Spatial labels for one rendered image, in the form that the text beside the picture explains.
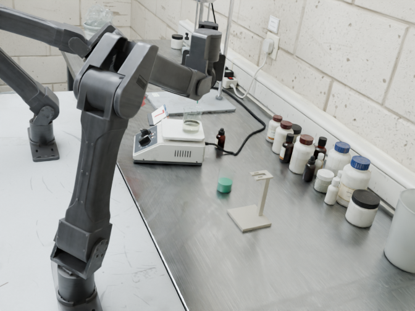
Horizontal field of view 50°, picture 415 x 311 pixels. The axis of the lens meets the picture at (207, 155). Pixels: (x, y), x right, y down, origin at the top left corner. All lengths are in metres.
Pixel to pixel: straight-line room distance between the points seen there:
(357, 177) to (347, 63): 0.39
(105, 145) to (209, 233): 0.41
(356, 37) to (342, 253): 0.64
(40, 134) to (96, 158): 0.61
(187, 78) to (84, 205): 0.31
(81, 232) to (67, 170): 0.48
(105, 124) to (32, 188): 0.51
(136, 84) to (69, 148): 0.67
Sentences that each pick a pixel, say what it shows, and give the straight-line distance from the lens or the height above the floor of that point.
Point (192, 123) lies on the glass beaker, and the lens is 1.22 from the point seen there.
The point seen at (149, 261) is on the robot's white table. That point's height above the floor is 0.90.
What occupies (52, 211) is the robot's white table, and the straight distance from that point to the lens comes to 1.08.
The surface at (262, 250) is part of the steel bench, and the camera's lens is 1.01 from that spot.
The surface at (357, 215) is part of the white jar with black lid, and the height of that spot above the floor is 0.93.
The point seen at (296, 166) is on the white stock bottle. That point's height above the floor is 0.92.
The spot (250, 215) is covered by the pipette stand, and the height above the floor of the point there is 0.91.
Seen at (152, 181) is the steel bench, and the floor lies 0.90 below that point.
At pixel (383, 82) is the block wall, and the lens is 1.31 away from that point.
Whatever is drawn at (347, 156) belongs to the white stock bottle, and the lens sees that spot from 1.29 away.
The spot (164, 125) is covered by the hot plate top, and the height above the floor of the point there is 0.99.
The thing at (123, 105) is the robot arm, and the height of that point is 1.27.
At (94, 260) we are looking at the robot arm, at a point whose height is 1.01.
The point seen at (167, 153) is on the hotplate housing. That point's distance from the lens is 1.24.
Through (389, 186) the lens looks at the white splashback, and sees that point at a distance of 1.26.
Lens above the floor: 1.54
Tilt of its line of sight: 29 degrees down
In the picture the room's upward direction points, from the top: 7 degrees clockwise
